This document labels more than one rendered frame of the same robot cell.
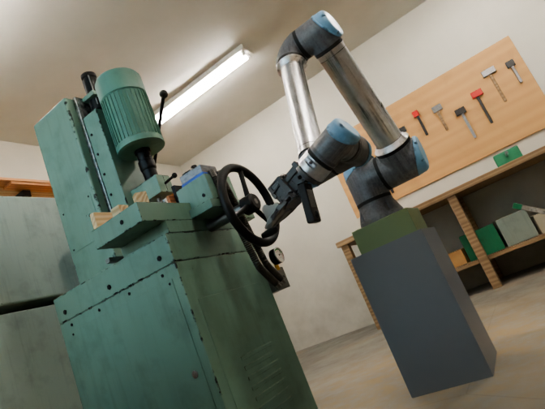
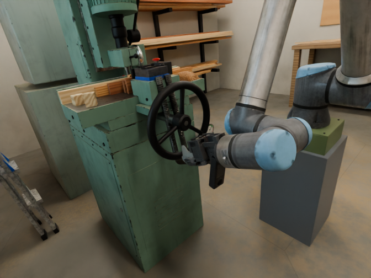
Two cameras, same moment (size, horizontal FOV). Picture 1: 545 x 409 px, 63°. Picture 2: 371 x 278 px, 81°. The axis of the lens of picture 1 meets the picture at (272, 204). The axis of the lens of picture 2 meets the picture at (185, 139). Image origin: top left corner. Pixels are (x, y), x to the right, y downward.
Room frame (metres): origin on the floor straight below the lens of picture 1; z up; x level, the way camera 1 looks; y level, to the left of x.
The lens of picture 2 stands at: (0.69, -0.24, 1.08)
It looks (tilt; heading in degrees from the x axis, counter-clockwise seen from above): 25 degrees down; 24
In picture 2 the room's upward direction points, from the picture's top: 6 degrees counter-clockwise
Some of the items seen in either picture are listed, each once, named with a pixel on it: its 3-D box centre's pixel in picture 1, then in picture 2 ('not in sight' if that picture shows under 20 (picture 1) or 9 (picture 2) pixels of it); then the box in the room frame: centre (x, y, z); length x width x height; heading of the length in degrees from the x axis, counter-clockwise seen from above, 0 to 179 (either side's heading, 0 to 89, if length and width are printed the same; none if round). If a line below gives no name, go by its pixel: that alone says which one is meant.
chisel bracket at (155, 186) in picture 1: (153, 193); (123, 59); (1.53, 0.39, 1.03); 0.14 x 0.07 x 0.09; 63
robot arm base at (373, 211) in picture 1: (378, 210); (308, 111); (1.85, -0.40, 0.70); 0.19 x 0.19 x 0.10
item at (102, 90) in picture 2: not in sight; (150, 79); (1.61, 0.32, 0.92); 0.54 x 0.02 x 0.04; 153
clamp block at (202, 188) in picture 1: (207, 195); (156, 89); (1.44, 0.19, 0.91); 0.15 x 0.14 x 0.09; 153
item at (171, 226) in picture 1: (186, 237); (141, 107); (1.49, 0.32, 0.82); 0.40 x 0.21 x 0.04; 153
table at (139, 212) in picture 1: (194, 217); (146, 97); (1.48, 0.27, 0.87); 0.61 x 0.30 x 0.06; 153
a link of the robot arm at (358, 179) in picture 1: (366, 180); (314, 83); (1.85, -0.41, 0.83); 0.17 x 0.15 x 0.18; 61
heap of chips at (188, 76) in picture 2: not in sight; (185, 75); (1.71, 0.17, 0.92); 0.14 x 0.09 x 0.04; 63
